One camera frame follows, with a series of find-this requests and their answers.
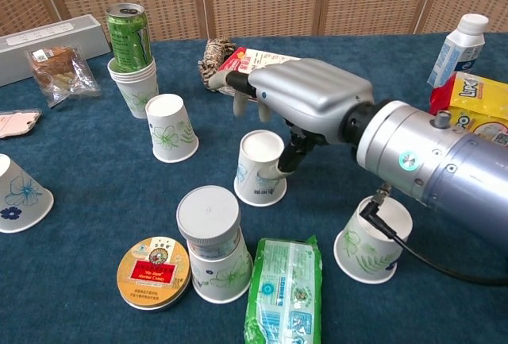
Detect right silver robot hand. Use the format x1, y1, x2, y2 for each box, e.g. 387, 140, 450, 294
208, 57, 375, 179

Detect paper cup blue dandelion print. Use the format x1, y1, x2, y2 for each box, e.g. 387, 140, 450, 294
233, 129, 288, 207

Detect paper cup green flower print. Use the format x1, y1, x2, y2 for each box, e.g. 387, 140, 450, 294
144, 93, 200, 164

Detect paper cup blue flower fern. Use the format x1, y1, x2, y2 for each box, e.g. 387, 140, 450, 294
0, 153, 55, 234

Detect paper cup green fern print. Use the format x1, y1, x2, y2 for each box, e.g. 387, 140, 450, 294
333, 195, 414, 284

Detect stacked paper cups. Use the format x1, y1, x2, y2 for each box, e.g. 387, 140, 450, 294
107, 56, 160, 120

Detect paper cup holding jar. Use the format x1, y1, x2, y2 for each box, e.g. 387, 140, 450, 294
186, 226, 254, 304

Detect red white food box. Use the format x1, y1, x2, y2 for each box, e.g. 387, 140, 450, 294
217, 47, 302, 101

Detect white bottle blue label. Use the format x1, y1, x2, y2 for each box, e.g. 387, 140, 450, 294
427, 13, 490, 89

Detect white jar grey lid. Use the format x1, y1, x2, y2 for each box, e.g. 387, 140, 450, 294
175, 185, 242, 260

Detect yellow biscuit bag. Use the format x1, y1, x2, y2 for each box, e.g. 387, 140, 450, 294
422, 72, 508, 150

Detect green drink can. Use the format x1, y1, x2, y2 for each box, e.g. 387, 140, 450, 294
105, 2, 153, 74

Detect green tissue pack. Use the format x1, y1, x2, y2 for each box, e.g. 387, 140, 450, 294
244, 234, 323, 344

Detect blue table cloth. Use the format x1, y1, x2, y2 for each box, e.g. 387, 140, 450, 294
0, 32, 508, 344

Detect round gold candy tin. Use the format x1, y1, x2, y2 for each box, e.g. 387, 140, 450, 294
116, 236, 191, 311

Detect pastry in clear bag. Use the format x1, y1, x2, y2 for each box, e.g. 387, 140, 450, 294
25, 45, 102, 109

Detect white power strip box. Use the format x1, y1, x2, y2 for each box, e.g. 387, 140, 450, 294
0, 14, 112, 88

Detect phone case retail pack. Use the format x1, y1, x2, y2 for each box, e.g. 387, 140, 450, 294
0, 108, 43, 140

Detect braided rope bundle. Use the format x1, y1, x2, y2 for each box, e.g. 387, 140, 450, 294
197, 37, 238, 93

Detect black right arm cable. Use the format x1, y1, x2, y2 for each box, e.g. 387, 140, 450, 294
358, 183, 508, 286

